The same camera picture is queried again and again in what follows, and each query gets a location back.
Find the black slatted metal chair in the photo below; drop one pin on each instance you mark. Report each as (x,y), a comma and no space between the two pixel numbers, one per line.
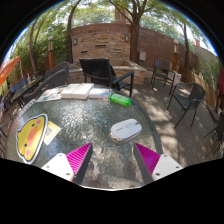
(162,68)

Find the dark wicker chair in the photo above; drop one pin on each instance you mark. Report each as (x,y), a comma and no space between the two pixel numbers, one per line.
(60,68)
(53,81)

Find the black wall lantern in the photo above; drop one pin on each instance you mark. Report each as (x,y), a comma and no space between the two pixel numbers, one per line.
(75,41)
(126,38)

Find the white flat box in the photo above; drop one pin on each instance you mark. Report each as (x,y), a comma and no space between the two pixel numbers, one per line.
(83,91)
(68,90)

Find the dark mesh patio chair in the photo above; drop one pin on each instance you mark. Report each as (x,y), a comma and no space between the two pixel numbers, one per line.
(191,95)

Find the forked tree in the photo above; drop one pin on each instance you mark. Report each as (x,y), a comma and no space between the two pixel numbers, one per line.
(31,50)

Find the colourful printed magazine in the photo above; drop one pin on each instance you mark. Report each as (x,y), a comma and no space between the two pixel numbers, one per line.
(50,95)

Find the thin straight tree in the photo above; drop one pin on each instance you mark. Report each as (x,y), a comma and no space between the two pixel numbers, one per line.
(186,46)

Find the white lettered sign plate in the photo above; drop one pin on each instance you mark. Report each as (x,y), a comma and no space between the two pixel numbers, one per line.
(27,107)

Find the orange patio umbrella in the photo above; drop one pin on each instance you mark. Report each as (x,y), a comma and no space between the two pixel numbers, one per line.
(8,68)

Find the white and blue box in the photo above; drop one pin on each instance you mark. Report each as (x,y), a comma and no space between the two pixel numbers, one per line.
(99,93)

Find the stone fire pit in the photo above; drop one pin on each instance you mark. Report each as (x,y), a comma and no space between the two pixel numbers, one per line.
(133,68)

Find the grey wall utility box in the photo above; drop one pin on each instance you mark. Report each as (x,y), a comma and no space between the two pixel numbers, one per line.
(142,56)

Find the slim curved tree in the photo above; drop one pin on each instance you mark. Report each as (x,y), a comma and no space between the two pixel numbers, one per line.
(69,36)

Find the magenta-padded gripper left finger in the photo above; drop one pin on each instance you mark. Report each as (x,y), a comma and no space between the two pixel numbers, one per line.
(78,159)

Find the blue chair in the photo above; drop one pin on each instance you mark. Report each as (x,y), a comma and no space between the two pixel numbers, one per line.
(19,85)

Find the green wet wipes pack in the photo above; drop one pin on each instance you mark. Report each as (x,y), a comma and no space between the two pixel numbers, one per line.
(120,99)

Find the large branching tree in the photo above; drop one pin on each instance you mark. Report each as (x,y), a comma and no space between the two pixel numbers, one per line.
(134,40)

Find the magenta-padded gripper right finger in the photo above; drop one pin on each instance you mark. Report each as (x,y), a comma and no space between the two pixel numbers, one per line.
(150,159)

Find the wooden lamp post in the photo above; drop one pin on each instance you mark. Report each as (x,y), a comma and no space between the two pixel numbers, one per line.
(175,55)
(51,53)

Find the yellow paper card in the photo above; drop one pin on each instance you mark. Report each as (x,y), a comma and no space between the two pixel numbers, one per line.
(52,131)

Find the dark round patio table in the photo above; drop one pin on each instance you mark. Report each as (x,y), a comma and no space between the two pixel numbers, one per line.
(25,89)

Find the black slatted wooden armchair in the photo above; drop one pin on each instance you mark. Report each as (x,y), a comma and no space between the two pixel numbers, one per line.
(96,70)

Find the wooden picket fence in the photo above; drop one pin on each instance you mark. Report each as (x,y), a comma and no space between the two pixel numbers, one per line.
(200,85)

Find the silver white computer mouse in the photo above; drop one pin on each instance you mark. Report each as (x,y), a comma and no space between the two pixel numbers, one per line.
(126,130)

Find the yellow duck mouse pad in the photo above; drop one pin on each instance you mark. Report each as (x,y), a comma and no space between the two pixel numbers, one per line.
(31,137)

